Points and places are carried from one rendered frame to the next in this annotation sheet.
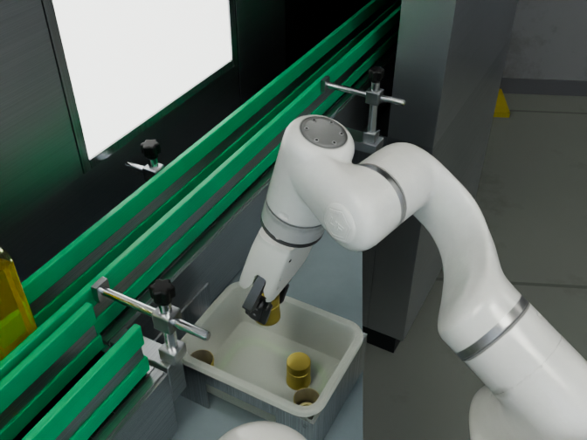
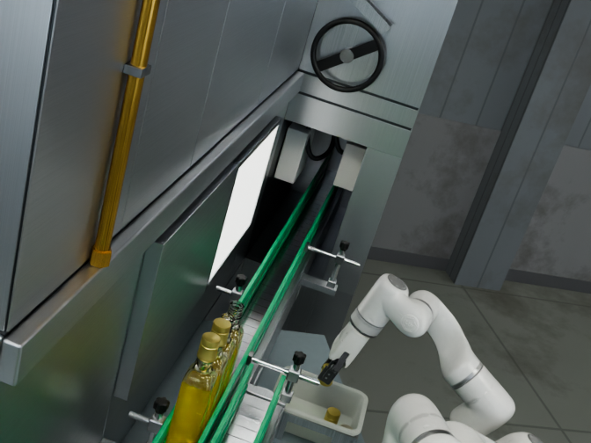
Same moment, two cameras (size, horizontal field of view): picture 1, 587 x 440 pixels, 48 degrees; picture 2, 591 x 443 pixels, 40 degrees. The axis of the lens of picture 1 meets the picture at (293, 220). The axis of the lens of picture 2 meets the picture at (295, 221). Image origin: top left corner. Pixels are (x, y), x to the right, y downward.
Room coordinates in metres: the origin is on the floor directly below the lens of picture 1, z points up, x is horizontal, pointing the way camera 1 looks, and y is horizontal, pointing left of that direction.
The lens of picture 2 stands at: (-0.81, 0.83, 1.98)
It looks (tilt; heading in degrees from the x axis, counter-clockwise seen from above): 24 degrees down; 337
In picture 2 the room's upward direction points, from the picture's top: 17 degrees clockwise
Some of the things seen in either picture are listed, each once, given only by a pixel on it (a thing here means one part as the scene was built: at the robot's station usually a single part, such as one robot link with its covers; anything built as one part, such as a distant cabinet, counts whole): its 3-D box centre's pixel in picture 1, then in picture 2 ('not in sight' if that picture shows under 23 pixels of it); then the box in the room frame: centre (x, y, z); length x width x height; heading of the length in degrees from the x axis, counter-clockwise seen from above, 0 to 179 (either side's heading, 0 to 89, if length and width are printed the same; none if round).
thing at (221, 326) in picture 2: not in sight; (219, 332); (0.41, 0.39, 1.14); 0.04 x 0.04 x 0.04
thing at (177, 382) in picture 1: (149, 362); (263, 405); (0.56, 0.19, 0.85); 0.09 x 0.04 x 0.07; 62
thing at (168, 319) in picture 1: (152, 315); (282, 373); (0.55, 0.17, 0.95); 0.17 x 0.03 x 0.12; 62
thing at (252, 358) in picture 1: (271, 360); (316, 411); (0.61, 0.03, 0.80); 0.22 x 0.17 x 0.09; 62
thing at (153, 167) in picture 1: (145, 175); (228, 296); (0.86, 0.24, 0.94); 0.07 x 0.04 x 0.13; 62
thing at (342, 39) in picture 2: not in sight; (347, 54); (1.34, -0.09, 1.49); 0.21 x 0.05 x 0.21; 62
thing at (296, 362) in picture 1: (298, 370); (331, 418); (0.59, -0.01, 0.79); 0.04 x 0.04 x 0.04
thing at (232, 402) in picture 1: (255, 357); (303, 410); (0.62, 0.06, 0.79); 0.27 x 0.17 x 0.08; 62
